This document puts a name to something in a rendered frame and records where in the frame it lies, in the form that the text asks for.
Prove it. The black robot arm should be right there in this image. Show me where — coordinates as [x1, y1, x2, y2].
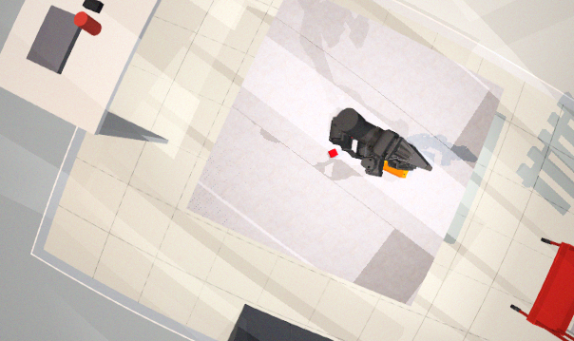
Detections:
[329, 107, 416, 178]

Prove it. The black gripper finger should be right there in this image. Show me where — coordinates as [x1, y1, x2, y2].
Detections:
[385, 136, 428, 169]
[399, 146, 432, 172]

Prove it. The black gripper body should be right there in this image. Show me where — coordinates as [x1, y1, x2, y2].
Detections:
[364, 126, 400, 160]

